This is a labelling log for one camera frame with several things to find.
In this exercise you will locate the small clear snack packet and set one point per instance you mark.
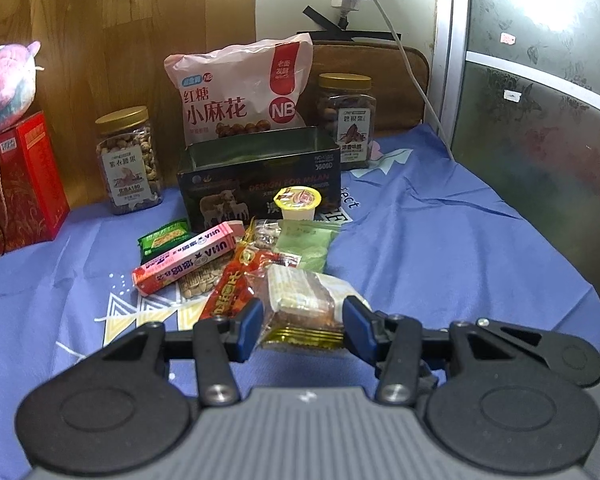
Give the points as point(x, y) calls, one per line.
point(266, 234)

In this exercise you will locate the yellow lid jelly cup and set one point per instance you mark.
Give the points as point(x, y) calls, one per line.
point(297, 201)

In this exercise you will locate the dark green snack packet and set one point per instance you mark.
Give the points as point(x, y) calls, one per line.
point(162, 237)

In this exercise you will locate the pink white plush toy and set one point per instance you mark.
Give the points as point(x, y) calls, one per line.
point(5, 80)

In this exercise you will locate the pink candy box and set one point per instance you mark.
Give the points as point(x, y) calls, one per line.
point(185, 257)

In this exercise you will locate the blue printed cloth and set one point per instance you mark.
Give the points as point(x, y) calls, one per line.
point(430, 240)

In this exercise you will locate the dark metal tin box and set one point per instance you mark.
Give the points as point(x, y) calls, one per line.
point(240, 195)

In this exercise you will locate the black tape strip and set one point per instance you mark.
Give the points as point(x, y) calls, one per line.
point(325, 19)
point(365, 35)

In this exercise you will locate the red gift box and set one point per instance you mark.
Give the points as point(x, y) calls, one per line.
point(22, 195)

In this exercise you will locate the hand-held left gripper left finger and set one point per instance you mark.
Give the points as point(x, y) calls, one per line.
point(251, 331)

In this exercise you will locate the brown cushion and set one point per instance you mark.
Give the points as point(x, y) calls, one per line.
point(380, 90)

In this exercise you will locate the frosted glass door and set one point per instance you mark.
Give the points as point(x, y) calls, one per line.
point(540, 110)

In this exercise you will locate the pink sticker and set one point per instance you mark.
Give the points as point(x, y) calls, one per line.
point(507, 38)

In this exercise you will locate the red snack packet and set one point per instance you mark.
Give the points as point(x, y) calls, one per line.
point(235, 287)

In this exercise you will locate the light green packet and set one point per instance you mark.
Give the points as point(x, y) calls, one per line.
point(307, 245)

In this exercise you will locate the pink snack bag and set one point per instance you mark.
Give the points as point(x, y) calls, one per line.
point(230, 90)

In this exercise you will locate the white sticker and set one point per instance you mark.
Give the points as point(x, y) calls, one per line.
point(512, 95)

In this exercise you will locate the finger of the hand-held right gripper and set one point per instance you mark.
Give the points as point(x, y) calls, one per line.
point(555, 352)

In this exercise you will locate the clear brown cake packet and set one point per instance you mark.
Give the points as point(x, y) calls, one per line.
point(305, 305)

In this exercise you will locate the light nut jar gold lid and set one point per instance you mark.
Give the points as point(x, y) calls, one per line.
point(128, 165)

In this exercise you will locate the clear packet of tan beans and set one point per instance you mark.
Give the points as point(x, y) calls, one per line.
point(202, 282)

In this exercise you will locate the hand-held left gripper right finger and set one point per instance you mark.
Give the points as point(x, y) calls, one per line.
point(356, 327)

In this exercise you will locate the dark nut jar gold lid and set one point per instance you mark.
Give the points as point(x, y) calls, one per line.
point(347, 120)

